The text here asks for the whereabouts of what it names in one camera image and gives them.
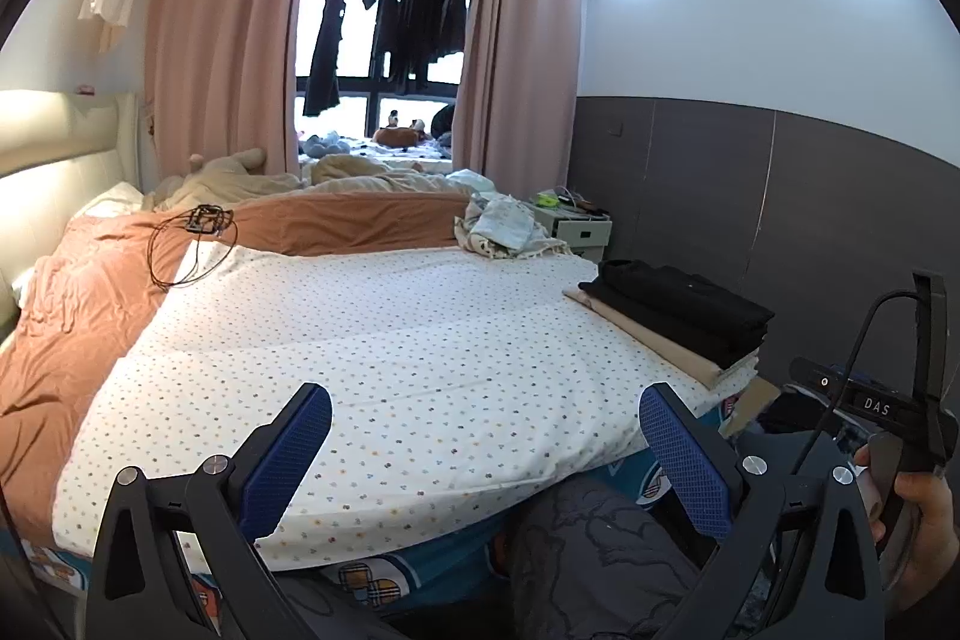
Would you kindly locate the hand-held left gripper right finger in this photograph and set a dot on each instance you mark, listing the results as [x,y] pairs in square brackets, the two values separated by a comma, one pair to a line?
[686,460]

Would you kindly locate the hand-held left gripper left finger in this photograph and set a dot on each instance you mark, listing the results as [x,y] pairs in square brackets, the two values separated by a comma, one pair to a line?
[289,460]

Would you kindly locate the black garment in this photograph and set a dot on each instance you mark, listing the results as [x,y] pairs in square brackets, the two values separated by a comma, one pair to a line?
[675,302]

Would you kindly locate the row of dark hanging clothes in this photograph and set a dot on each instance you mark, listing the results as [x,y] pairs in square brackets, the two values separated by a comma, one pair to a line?
[412,25]

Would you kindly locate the person's right hand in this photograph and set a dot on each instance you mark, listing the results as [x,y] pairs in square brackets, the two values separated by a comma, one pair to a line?
[930,535]

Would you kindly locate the dark cloth pile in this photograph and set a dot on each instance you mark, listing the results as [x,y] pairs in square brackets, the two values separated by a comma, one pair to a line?
[795,415]

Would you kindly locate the cardboard box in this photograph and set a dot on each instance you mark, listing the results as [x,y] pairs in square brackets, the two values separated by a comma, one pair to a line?
[754,400]

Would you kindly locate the beige folded garment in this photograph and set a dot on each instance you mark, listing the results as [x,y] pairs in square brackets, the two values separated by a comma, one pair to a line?
[675,347]

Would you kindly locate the person's grey patterned pants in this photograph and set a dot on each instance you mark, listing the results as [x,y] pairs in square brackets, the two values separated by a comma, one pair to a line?
[600,557]

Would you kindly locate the white floral bed sheet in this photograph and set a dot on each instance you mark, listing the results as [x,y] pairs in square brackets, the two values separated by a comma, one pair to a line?
[375,347]

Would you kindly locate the blue cartoon bed sheet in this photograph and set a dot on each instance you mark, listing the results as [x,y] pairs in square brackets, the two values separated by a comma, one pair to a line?
[435,557]

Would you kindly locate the white nightstand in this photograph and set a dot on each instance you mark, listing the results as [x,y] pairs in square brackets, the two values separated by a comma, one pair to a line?
[581,235]

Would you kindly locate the orange-brown blanket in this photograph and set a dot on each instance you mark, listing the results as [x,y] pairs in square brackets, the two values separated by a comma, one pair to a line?
[75,310]

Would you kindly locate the beige duvet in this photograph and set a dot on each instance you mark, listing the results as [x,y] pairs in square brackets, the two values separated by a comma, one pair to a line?
[360,179]

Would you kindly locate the yellow-green small packet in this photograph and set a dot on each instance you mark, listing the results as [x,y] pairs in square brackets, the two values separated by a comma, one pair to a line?
[547,200]

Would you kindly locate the crumpled white patterned cloth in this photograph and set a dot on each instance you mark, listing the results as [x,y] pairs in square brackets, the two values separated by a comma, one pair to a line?
[502,227]

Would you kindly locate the brown plush toy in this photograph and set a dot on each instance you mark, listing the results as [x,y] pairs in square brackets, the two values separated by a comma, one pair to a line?
[396,136]

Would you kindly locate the cream padded headboard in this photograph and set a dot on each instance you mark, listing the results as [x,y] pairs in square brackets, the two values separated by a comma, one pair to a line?
[52,145]

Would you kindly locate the pink curtain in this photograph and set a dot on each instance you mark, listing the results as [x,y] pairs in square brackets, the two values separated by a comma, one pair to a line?
[217,48]
[517,70]

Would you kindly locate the small pink object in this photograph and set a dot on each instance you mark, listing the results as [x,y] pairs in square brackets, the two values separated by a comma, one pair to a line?
[86,89]

